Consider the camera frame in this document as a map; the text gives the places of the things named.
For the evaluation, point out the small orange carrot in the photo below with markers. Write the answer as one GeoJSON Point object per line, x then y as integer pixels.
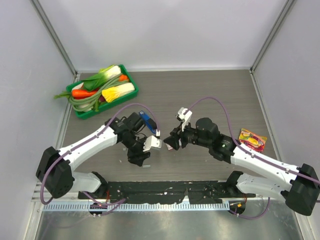
{"type": "Point", "coordinates": [123, 78]}

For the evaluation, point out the white slotted cable duct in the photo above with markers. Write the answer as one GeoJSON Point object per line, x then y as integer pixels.
{"type": "Point", "coordinates": [82, 206]}

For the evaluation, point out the white green bok choy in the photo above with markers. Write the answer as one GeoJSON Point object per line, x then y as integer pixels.
{"type": "Point", "coordinates": [102, 77]}

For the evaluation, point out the red white staple box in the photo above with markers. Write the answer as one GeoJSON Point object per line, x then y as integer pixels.
{"type": "Point", "coordinates": [169, 147]}

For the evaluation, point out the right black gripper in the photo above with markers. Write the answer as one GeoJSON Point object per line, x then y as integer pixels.
{"type": "Point", "coordinates": [173, 140]}

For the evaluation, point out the green long beans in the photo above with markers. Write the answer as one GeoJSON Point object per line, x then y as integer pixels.
{"type": "Point", "coordinates": [92, 103]}

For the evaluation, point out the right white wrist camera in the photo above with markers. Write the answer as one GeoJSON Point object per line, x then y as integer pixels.
{"type": "Point", "coordinates": [184, 116]}

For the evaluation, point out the green plastic tray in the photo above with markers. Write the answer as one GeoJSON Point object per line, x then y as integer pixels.
{"type": "Point", "coordinates": [105, 106]}

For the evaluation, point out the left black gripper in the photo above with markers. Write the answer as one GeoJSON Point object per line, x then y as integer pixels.
{"type": "Point", "coordinates": [137, 158]}

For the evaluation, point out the blue black stapler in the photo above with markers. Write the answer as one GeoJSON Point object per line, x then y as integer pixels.
{"type": "Point", "coordinates": [149, 122]}

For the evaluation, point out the yellow white napa cabbage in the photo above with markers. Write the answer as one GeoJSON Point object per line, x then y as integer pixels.
{"type": "Point", "coordinates": [115, 92]}

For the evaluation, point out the orange candy bag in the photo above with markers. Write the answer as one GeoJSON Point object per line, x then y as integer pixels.
{"type": "Point", "coordinates": [252, 140]}

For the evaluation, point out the large orange carrot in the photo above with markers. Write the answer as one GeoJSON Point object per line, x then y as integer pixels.
{"type": "Point", "coordinates": [82, 93]}

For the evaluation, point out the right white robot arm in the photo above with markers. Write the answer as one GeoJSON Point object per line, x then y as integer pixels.
{"type": "Point", "coordinates": [297, 187]}

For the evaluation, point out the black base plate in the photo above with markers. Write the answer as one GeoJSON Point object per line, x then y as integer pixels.
{"type": "Point", "coordinates": [168, 192]}

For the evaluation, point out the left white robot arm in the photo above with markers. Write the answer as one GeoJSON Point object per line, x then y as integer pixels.
{"type": "Point", "coordinates": [57, 168]}

